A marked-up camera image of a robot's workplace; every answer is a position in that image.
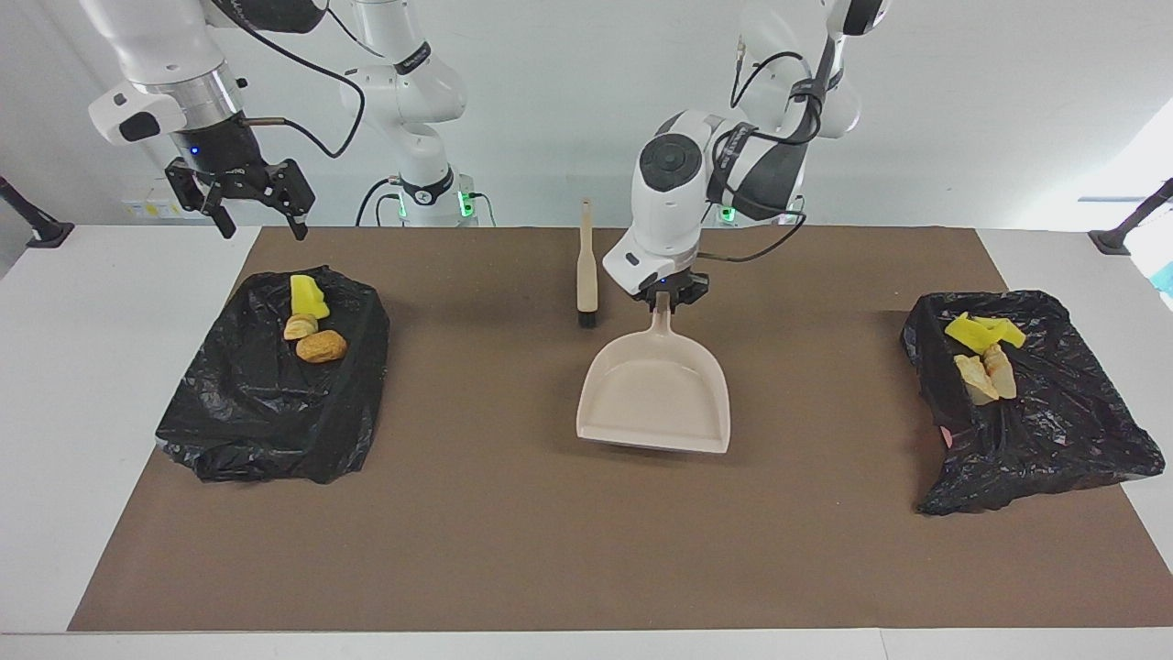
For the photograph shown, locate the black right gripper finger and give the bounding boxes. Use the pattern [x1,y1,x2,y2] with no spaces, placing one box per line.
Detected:
[166,157,235,240]
[267,159,317,242]

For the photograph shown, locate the beige brush black bristles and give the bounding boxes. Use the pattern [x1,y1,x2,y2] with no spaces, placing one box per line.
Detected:
[576,199,599,329]

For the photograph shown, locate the beige plastic dustpan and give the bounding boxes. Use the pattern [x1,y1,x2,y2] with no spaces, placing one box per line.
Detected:
[576,291,731,455]

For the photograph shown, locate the yellow green sponge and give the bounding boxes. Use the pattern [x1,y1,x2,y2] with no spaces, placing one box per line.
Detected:
[290,273,331,320]

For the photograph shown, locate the brown bread roll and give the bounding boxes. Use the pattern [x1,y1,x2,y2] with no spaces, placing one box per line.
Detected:
[296,329,349,364]

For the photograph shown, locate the notched yellow sponge piece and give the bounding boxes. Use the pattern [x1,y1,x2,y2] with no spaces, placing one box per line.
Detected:
[944,313,995,356]

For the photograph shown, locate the large tan bread piece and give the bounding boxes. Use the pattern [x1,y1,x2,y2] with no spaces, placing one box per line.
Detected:
[953,353,1000,405]

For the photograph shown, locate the small yellow sponge piece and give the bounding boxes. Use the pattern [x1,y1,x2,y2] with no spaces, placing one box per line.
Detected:
[973,316,1027,349]

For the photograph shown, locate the small tan bread piece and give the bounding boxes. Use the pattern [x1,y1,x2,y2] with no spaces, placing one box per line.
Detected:
[982,343,1018,401]

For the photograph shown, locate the black plastic trash bag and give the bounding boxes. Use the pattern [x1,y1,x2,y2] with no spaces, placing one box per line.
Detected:
[154,266,391,485]
[900,290,1167,514]

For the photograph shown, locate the brown table mat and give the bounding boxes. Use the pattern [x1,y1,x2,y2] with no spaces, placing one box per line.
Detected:
[67,225,1173,633]

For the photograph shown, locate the white wall socket box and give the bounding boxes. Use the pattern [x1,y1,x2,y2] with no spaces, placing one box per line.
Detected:
[119,174,210,221]

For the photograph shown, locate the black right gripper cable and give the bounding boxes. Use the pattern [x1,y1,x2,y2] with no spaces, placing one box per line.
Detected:
[211,9,367,160]

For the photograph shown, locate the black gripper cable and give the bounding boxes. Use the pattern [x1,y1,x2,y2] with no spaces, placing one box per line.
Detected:
[696,50,849,265]
[211,9,367,160]

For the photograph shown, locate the black base cable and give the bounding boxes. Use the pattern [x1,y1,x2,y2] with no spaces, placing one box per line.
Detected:
[356,177,404,227]

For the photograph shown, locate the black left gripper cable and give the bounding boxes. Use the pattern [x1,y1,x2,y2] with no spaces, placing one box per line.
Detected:
[696,50,849,265]

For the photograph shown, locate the black camera stand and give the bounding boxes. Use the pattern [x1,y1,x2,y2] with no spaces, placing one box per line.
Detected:
[1089,178,1173,256]
[0,174,75,249]

